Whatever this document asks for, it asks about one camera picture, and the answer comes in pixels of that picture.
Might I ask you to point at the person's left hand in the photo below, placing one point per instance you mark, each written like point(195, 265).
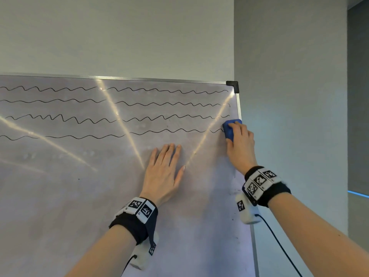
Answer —
point(161, 175)

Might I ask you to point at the person's right hand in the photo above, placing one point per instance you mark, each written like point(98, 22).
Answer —
point(240, 152)

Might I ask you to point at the blue whiteboard eraser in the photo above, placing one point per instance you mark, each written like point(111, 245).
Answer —
point(229, 129)

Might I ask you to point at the white whiteboard with wavy lines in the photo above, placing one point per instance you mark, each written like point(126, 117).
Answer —
point(115, 184)

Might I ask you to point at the person's left forearm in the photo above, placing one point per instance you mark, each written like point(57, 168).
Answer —
point(101, 253)

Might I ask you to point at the person's right forearm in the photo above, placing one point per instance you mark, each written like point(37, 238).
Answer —
point(317, 236)

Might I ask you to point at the black wristband with marker tags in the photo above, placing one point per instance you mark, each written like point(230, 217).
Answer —
point(266, 186)
point(135, 220)

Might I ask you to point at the white wrist camera unit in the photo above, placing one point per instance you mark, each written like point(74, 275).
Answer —
point(246, 209)
point(144, 252)

